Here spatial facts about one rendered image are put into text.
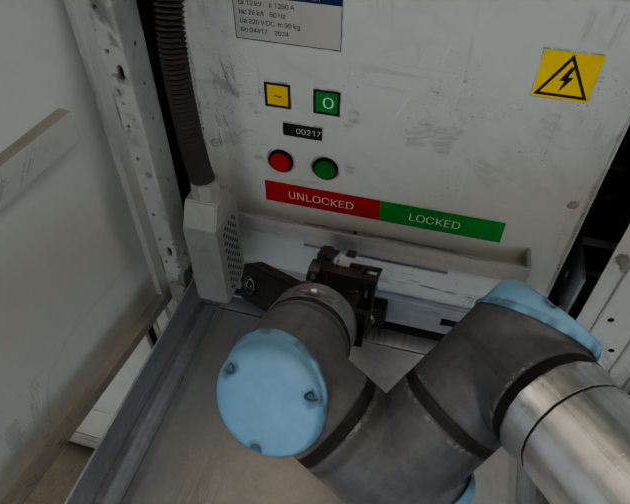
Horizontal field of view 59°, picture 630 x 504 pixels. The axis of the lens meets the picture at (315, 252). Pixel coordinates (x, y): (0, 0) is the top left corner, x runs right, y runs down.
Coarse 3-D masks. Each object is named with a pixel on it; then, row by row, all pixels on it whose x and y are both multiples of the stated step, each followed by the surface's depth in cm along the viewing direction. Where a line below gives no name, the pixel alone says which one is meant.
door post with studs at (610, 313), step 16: (624, 240) 63; (624, 256) 64; (608, 272) 67; (624, 272) 64; (608, 288) 69; (624, 288) 67; (592, 304) 71; (608, 304) 70; (624, 304) 69; (576, 320) 74; (592, 320) 73; (608, 320) 72; (624, 320) 71; (608, 336) 74; (624, 336) 73; (608, 352) 76
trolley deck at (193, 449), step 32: (224, 320) 92; (256, 320) 92; (224, 352) 88; (352, 352) 88; (384, 352) 88; (192, 384) 84; (384, 384) 84; (192, 416) 80; (160, 448) 77; (192, 448) 77; (224, 448) 77; (160, 480) 74; (192, 480) 74; (224, 480) 74; (256, 480) 74; (288, 480) 74; (480, 480) 74; (512, 480) 74
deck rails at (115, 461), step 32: (192, 288) 89; (192, 320) 91; (160, 352) 82; (192, 352) 87; (160, 384) 83; (128, 416) 76; (160, 416) 80; (96, 448) 70; (128, 448) 76; (96, 480) 71; (128, 480) 73
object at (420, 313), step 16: (288, 272) 89; (240, 288) 94; (400, 304) 85; (416, 304) 84; (432, 304) 84; (448, 304) 84; (400, 320) 88; (416, 320) 87; (432, 320) 86; (448, 320) 85
